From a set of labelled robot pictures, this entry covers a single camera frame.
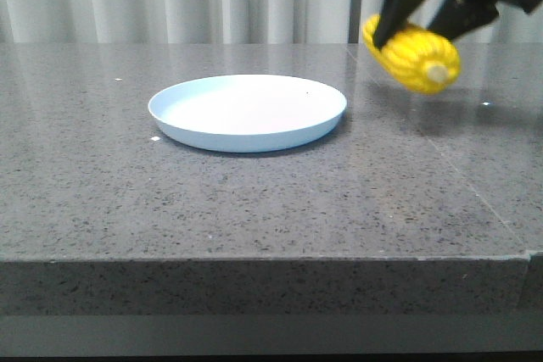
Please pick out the light blue round plate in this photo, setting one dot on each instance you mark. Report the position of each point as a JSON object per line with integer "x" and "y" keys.
{"x": 247, "y": 113}

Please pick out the yellow corn cob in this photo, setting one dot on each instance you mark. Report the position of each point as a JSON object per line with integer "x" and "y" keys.
{"x": 418, "y": 59}

